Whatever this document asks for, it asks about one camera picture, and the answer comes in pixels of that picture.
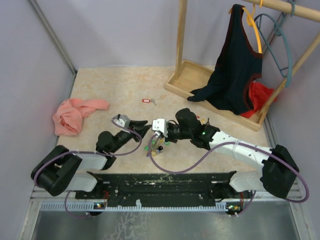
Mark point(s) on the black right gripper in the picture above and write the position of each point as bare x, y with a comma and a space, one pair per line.
169, 138

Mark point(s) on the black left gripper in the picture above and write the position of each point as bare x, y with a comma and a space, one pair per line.
142, 130

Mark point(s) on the large keyring with coloured tags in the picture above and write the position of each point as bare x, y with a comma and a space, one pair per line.
157, 145

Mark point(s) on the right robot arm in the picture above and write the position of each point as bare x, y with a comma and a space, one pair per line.
274, 168

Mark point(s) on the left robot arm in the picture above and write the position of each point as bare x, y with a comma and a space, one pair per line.
56, 172

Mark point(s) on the dark navy tank top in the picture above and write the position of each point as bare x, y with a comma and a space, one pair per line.
237, 66

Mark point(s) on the pink crumpled cloth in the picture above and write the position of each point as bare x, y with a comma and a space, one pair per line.
69, 117

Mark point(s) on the red cloth in rack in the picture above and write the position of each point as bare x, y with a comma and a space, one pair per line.
258, 94

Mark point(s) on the yellow clothes hanger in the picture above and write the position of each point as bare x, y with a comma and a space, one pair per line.
251, 23

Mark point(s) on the blue-grey clothes hanger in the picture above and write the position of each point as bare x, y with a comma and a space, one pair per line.
278, 47

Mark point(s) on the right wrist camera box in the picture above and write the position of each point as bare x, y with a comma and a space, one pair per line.
159, 126

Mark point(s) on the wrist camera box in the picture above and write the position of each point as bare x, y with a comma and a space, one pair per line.
121, 121
159, 126

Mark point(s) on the key with yellow ring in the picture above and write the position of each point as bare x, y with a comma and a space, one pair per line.
205, 121

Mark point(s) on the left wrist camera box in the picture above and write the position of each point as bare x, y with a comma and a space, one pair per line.
121, 121

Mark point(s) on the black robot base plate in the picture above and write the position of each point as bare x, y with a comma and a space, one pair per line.
166, 192

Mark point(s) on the grey wall corner rail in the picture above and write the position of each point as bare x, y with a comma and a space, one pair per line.
52, 35

